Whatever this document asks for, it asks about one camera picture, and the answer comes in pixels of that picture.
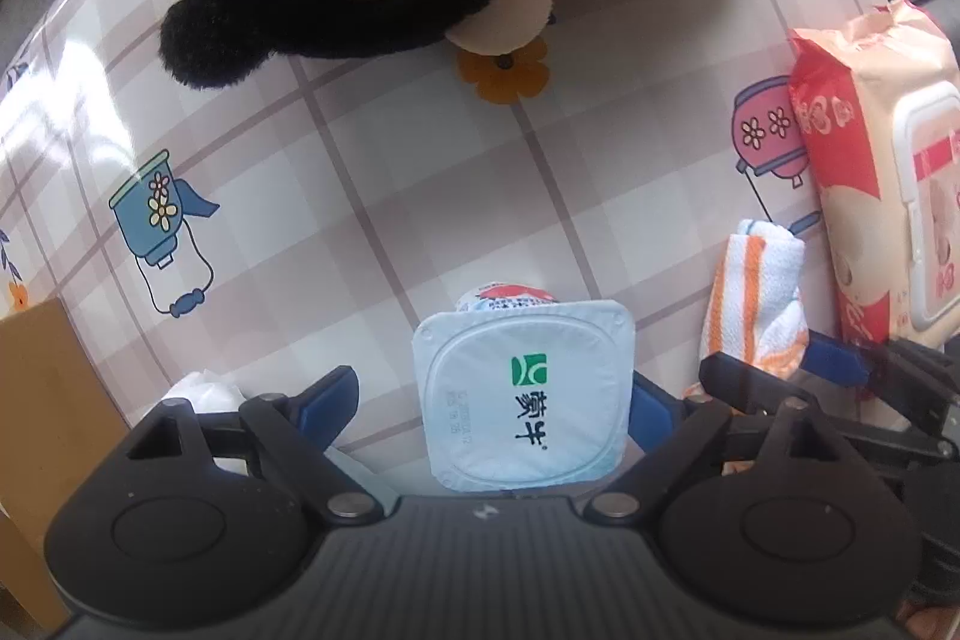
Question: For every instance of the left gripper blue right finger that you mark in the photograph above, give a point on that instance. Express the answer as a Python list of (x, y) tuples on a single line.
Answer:
[(678, 475)]

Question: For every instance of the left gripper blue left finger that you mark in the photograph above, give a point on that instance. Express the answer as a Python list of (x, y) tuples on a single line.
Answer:
[(291, 435)]

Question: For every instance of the orange white striped cloth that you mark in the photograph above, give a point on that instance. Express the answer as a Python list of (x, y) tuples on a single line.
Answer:
[(754, 309)]

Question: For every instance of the white yogurt cup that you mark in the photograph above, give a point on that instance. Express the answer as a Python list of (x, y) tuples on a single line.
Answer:
[(520, 391)]

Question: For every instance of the white teal plastic bag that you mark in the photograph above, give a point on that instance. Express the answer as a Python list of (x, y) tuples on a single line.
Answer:
[(210, 394)]

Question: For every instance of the brown cardboard box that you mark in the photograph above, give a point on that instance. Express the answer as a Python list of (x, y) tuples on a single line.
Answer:
[(58, 422)]

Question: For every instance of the pink baby wipes pack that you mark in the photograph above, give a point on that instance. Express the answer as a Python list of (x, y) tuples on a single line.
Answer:
[(877, 104)]

